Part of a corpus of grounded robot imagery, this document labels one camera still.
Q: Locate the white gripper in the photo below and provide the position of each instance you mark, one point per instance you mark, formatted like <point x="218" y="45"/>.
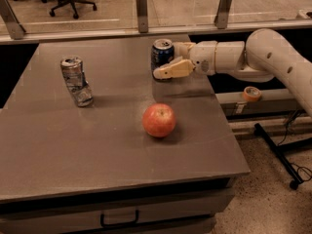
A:
<point x="203" y="58"/>

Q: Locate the blue pepsi can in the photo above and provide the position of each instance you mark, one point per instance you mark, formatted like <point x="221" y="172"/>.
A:
<point x="162" y="52"/>

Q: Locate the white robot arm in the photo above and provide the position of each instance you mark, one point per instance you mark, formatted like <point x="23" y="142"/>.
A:
<point x="265" y="55"/>

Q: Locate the red apple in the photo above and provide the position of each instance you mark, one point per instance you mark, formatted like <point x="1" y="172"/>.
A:
<point x="159" y="120"/>

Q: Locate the crushed silver can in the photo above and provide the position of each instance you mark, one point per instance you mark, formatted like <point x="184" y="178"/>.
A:
<point x="74" y="77"/>

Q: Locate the orange tape roll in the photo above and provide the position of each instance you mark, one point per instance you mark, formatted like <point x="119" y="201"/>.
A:
<point x="251" y="94"/>

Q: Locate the black wheeled stand base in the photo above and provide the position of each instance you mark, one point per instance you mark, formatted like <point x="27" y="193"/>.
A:
<point x="299" y="174"/>

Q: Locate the grey cabinet drawer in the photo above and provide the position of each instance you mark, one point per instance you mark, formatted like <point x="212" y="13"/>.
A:
<point x="181" y="213"/>

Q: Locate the right metal railing post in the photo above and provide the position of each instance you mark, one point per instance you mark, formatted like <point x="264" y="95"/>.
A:
<point x="222" y="14"/>

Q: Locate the metal railing post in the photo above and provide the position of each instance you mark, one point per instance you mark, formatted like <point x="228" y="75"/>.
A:
<point x="15" y="29"/>
<point x="142" y="16"/>
<point x="222" y="14"/>

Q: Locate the middle metal railing post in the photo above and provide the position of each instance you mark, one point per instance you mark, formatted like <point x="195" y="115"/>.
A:
<point x="142" y="16"/>

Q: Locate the left metal railing post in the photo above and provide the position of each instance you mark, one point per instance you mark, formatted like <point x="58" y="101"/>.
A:
<point x="15" y="29"/>

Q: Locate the black drawer handle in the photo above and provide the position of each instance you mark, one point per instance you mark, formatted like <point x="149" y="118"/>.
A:
<point x="118" y="218"/>

